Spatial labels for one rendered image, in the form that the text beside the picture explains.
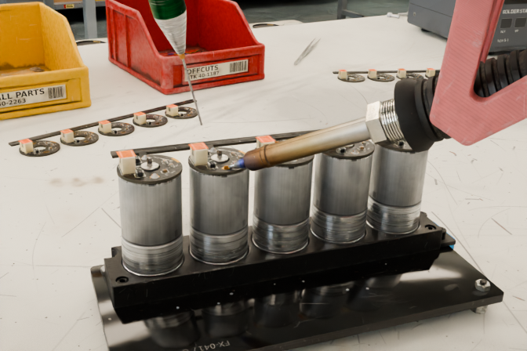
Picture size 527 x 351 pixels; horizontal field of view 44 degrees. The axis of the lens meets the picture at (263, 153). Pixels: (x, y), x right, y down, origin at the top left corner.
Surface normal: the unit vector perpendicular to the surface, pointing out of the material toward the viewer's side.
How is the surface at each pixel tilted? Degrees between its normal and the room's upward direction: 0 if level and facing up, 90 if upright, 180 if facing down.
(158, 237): 90
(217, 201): 90
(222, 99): 0
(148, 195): 90
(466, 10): 109
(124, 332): 0
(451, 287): 0
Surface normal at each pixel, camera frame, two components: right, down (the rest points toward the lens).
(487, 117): -0.48, 0.48
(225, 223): 0.31, 0.38
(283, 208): 0.05, 0.39
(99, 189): 0.04, -0.92
